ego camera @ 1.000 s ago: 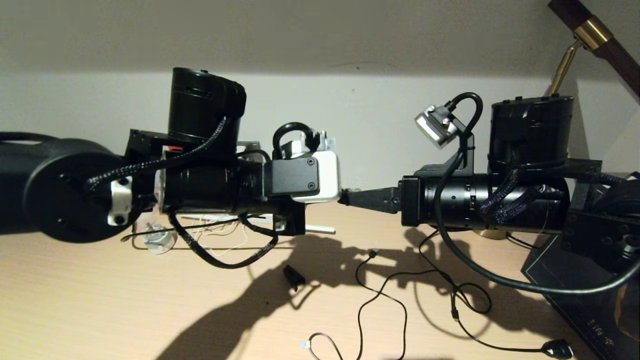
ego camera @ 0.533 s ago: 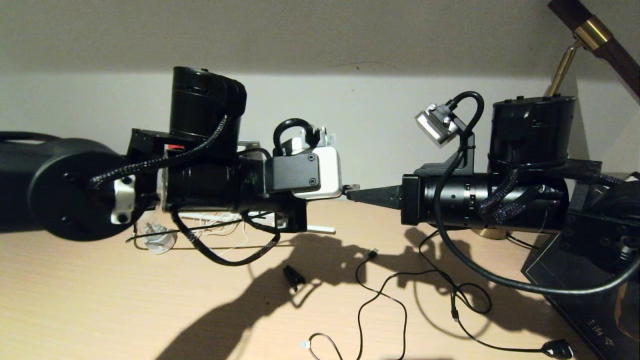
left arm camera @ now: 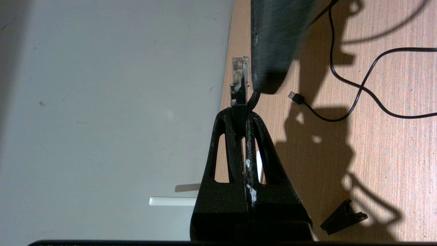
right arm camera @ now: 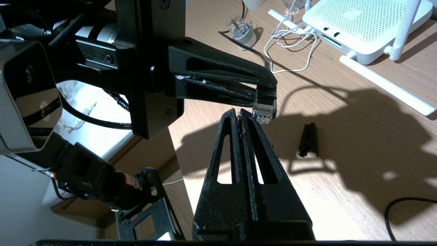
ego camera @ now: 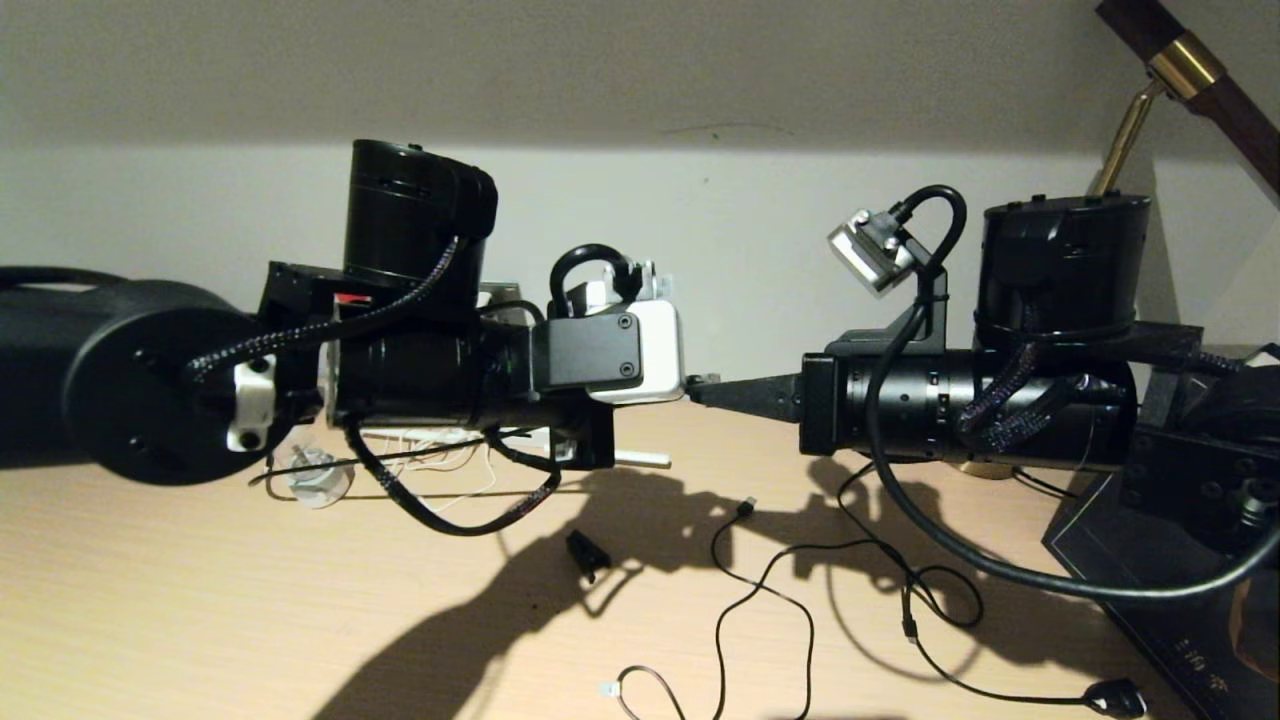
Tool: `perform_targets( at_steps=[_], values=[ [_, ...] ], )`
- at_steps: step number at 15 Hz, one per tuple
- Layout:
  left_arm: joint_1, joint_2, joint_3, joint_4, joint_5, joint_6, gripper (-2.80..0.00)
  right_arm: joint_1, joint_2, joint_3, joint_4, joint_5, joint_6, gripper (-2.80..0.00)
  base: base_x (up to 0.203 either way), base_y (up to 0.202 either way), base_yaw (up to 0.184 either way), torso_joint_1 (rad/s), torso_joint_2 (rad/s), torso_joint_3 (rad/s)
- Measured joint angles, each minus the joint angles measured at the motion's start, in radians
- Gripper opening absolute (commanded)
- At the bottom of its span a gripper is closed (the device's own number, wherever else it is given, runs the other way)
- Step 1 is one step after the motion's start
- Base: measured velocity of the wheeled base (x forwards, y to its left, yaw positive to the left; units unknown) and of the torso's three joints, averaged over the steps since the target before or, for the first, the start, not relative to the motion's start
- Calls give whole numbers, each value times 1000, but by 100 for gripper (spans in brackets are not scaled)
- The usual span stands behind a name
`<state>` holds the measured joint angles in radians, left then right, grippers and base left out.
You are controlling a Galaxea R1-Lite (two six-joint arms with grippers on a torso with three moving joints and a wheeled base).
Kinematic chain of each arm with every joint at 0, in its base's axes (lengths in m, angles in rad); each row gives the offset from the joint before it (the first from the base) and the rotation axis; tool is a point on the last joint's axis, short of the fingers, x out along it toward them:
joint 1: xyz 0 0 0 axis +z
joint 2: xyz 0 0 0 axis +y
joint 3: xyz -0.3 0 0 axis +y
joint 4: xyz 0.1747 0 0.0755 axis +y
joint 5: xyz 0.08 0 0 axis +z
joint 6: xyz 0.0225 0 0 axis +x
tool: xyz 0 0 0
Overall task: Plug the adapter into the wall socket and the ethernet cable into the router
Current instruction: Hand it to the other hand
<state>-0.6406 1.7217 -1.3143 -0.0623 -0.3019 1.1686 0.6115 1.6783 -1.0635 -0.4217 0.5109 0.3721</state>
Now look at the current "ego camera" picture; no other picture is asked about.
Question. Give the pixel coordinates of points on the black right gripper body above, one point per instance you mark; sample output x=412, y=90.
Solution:
x=825, y=400

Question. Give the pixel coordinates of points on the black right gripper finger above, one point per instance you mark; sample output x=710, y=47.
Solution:
x=765, y=398

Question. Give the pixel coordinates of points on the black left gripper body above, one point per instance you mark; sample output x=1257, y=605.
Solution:
x=597, y=435

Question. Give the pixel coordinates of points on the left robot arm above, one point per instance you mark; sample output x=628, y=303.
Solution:
x=130, y=380

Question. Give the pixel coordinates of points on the white router with antennas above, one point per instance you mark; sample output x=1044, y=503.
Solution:
x=645, y=459

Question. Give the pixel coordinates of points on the small black clip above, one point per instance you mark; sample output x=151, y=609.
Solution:
x=585, y=550

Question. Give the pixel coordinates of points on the small round white clear gadget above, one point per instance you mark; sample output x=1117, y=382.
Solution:
x=318, y=482

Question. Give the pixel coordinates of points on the dark gift bag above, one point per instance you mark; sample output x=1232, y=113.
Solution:
x=1180, y=650

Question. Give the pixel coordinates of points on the brass desk lamp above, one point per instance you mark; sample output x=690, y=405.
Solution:
x=1185, y=65

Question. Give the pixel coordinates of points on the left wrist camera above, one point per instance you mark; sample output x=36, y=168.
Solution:
x=655, y=350

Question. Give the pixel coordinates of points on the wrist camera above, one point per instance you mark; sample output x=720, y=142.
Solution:
x=655, y=350
x=870, y=255

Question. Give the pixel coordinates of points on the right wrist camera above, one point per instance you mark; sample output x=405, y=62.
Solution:
x=870, y=255

